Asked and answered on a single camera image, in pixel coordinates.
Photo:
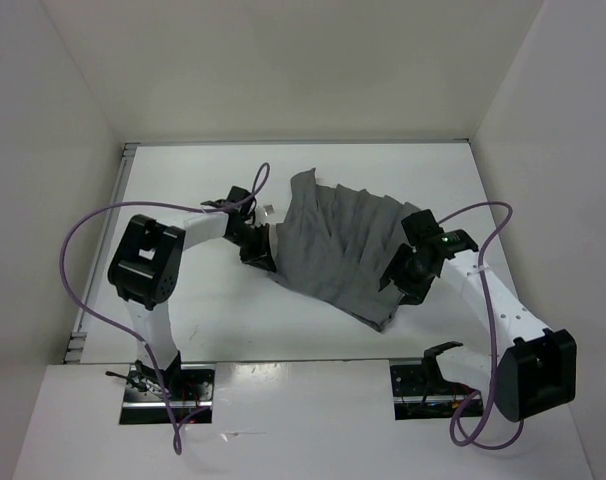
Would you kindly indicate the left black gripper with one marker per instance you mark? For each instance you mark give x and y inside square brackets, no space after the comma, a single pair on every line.
[259,255]

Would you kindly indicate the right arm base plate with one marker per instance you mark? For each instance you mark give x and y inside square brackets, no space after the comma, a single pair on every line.
[415,397]

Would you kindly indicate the grey pleated skirt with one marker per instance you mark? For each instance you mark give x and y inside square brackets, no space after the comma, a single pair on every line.
[335,244]

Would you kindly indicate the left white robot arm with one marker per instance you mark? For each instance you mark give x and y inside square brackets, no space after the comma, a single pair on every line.
[145,271]

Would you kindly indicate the aluminium table frame rail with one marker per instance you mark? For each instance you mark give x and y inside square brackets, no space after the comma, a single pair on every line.
[83,322]

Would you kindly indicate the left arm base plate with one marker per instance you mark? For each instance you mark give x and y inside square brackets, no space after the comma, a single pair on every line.
[143,404]

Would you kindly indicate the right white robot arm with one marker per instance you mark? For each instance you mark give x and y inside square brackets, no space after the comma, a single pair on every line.
[532,368]

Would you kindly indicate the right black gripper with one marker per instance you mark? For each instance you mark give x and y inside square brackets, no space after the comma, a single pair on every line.
[414,292]

